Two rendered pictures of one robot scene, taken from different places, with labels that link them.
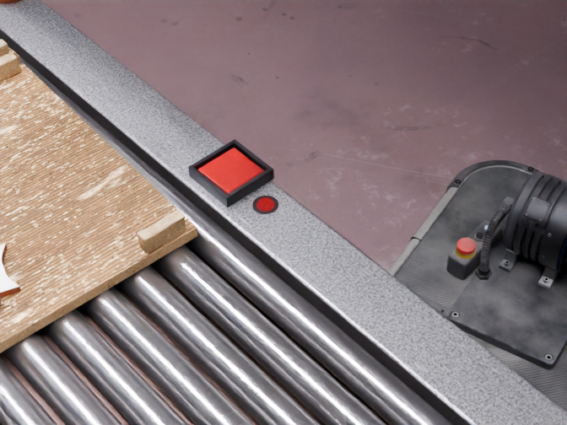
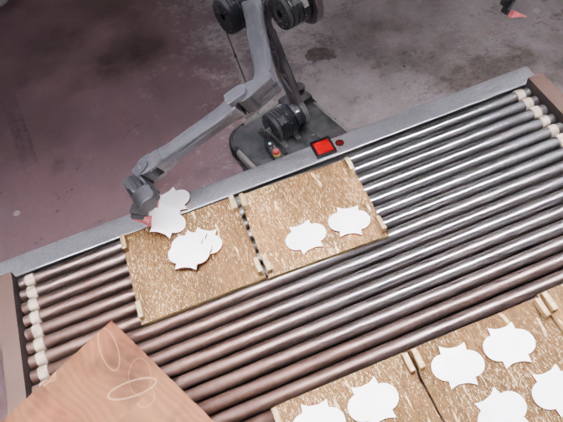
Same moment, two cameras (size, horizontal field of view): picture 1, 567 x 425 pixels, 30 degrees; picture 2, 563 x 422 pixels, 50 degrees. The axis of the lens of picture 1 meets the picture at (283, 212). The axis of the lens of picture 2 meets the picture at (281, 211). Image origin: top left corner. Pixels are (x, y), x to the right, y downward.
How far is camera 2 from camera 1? 1.65 m
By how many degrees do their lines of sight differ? 38
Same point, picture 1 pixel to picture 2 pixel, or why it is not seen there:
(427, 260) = not seen: hidden behind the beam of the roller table
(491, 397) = (431, 110)
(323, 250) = (364, 132)
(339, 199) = not seen: hidden behind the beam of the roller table
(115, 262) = (354, 180)
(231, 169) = (322, 146)
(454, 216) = (252, 154)
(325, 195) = not seen: hidden behind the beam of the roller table
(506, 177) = (241, 133)
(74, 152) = (296, 185)
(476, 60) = (145, 131)
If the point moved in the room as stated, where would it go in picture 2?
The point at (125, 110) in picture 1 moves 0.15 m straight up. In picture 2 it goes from (275, 172) to (269, 144)
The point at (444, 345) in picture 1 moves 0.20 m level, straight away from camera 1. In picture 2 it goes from (410, 115) to (363, 98)
